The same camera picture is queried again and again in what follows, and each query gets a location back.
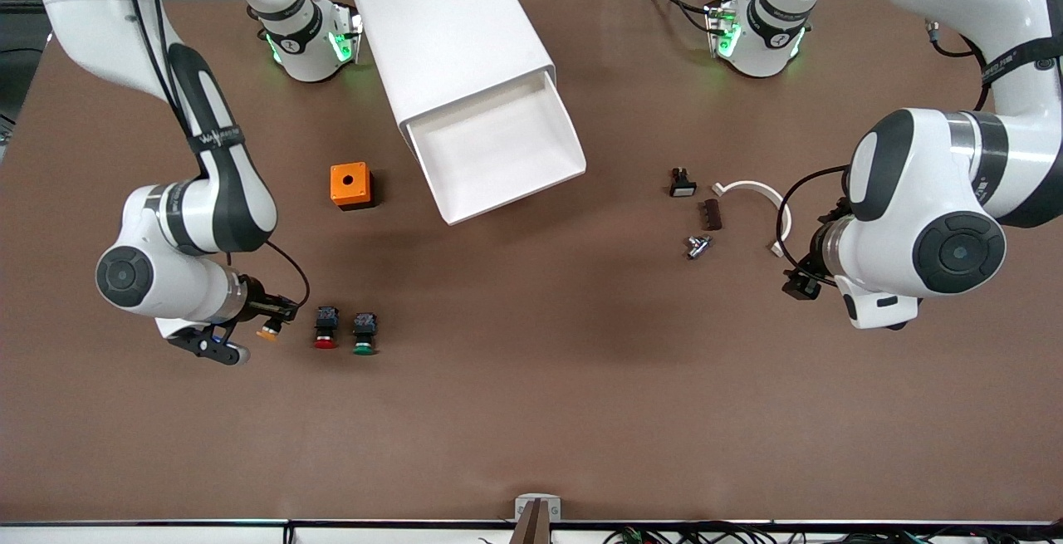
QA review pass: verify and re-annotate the grey metal mount bracket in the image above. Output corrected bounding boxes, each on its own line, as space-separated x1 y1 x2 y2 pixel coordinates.
514 494 562 522

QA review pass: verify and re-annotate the white table edge strip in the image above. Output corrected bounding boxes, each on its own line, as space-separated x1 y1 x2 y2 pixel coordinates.
0 522 1063 544

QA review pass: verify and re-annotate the tangled cable bundle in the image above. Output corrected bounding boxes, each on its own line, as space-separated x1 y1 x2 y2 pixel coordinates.
478 523 1063 544

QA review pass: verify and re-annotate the red mushroom push button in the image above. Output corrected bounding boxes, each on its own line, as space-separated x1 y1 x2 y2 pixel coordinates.
313 306 341 350

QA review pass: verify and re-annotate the white curved plastic bracket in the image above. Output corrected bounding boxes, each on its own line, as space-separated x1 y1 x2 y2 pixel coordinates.
712 180 793 259

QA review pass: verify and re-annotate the green mushroom push button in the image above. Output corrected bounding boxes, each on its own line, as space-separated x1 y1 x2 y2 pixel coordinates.
351 312 380 356

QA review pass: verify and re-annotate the black left base cable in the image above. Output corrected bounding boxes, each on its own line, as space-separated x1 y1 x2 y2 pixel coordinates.
639 0 717 35

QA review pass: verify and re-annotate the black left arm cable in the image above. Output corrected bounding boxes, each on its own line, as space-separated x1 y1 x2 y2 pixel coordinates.
776 19 996 281

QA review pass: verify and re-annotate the orange button enclosure box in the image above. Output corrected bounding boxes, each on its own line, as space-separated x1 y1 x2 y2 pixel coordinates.
330 162 376 212

